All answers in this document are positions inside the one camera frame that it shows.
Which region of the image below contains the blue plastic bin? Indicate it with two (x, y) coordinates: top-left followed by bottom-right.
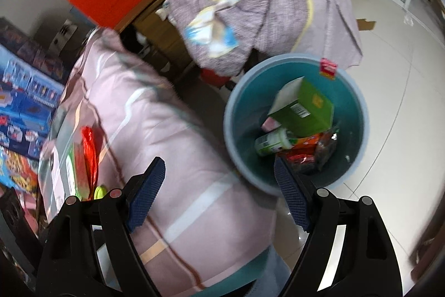
(223, 53), (369, 197)

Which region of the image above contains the green carton with barcode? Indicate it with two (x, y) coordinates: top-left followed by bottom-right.
(267, 76), (335, 138)

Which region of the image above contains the light blue toy box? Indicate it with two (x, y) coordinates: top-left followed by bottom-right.
(0, 147), (39, 193)

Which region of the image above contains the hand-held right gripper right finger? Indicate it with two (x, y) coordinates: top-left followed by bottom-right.
(274, 157), (406, 297)

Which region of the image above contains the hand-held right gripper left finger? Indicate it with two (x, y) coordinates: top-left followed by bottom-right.
(35, 157), (166, 297)

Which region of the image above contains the white green plastic bottle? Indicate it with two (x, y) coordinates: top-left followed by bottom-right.
(254, 128), (296, 156)

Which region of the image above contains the pink small packet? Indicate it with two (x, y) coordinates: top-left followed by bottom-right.
(261, 117), (283, 132)

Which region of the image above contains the row of dark toy boxes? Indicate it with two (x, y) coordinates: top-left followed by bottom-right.
(0, 17), (70, 78)

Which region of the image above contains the brown wooden desk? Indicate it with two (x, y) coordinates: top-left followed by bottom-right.
(118, 0), (199, 82)

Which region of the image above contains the red plastic packet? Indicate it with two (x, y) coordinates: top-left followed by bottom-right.
(81, 126), (100, 191)

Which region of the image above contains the dark blue toy box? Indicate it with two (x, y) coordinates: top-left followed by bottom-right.
(0, 46), (65, 158)

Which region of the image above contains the pink striped blanket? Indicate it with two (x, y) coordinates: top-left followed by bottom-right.
(38, 29), (279, 291)

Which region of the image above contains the dark red crinkled packet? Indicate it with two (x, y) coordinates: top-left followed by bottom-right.
(278, 125), (339, 174)

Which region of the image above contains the green carton with white label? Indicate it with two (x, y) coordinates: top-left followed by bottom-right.
(64, 142), (91, 200)

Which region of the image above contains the dark wooden furniture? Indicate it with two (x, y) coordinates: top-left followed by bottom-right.
(410, 200), (445, 284)

